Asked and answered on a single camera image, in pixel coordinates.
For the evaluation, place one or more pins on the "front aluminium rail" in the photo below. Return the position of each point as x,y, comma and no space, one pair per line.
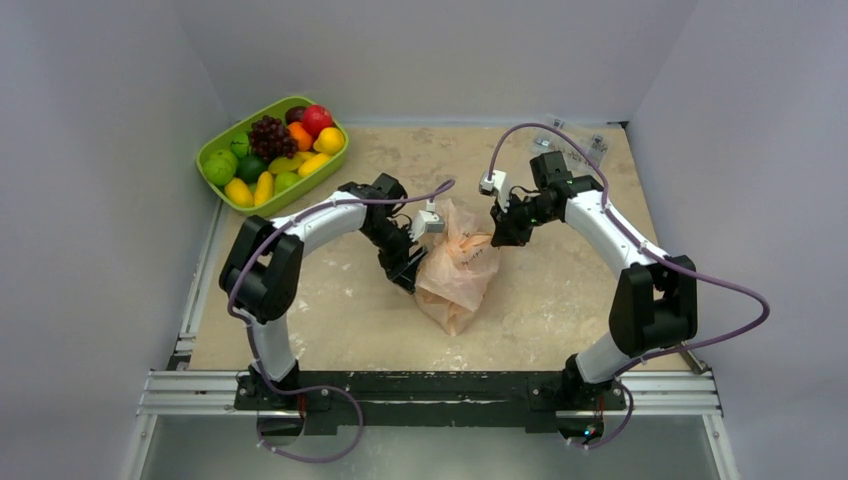
228,392

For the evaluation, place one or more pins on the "dark green avocado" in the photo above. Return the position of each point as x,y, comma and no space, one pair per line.
250,168

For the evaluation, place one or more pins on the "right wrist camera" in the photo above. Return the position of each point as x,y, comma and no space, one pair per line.
496,185

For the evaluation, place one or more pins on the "red apple in basket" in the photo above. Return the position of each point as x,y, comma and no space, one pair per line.
316,118

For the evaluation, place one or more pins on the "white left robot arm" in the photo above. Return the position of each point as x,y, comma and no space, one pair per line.
262,271

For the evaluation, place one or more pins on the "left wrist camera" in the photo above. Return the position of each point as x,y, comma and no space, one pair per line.
426,221

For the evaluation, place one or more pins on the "yellow lemon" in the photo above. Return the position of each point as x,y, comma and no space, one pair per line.
330,141

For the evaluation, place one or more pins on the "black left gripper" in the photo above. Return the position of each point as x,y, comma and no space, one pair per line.
394,262

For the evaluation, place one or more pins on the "yellow mango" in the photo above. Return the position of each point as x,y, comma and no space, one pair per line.
239,193

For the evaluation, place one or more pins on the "small green lime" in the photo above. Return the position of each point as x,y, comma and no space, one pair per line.
240,145

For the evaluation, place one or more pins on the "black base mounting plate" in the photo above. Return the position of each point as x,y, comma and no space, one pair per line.
492,416

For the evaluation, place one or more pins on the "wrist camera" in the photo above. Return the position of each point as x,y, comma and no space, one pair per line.
426,221
496,185

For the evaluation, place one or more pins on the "dark purple grape bunch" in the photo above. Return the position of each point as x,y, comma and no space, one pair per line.
269,139

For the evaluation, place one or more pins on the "clear plastic screw box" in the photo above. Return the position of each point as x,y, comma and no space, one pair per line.
593,142

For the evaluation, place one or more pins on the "translucent orange plastic bag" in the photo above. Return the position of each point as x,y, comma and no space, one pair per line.
454,276

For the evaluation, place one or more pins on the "green plastic fruit basket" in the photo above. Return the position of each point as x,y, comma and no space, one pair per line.
313,168

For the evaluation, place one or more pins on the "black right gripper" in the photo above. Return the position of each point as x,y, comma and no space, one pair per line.
506,229

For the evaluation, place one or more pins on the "green bumpy custard apple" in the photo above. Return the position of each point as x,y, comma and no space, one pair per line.
219,167

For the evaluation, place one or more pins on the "green pear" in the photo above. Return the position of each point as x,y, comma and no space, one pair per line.
285,180

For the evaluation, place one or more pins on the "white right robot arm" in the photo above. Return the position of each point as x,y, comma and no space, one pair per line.
654,306

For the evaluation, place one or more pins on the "orange tangerine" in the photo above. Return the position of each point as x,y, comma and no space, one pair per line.
303,140

